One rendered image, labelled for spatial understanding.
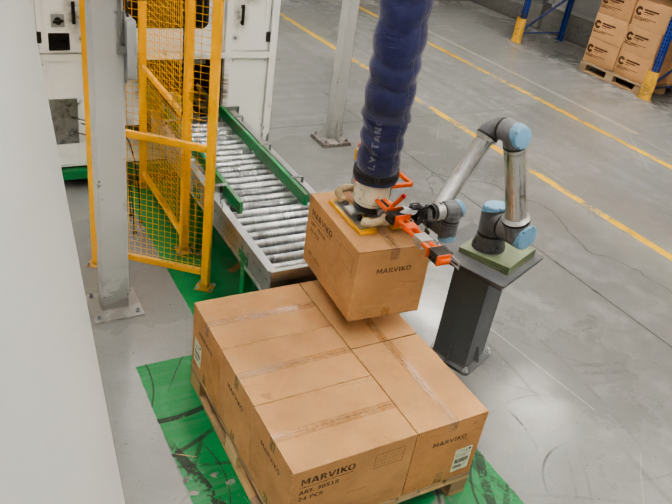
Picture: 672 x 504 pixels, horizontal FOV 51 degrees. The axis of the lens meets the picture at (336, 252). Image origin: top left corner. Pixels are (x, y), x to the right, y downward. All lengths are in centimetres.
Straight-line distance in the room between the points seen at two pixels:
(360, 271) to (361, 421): 69
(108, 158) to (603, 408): 318
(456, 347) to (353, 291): 120
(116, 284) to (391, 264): 182
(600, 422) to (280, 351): 199
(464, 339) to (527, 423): 59
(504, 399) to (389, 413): 126
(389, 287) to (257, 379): 78
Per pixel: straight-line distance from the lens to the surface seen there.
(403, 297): 354
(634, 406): 469
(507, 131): 356
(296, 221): 450
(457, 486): 369
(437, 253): 306
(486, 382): 441
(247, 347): 343
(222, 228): 450
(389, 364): 346
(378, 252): 330
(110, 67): 385
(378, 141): 331
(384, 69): 319
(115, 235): 427
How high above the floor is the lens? 273
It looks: 31 degrees down
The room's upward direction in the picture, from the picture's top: 9 degrees clockwise
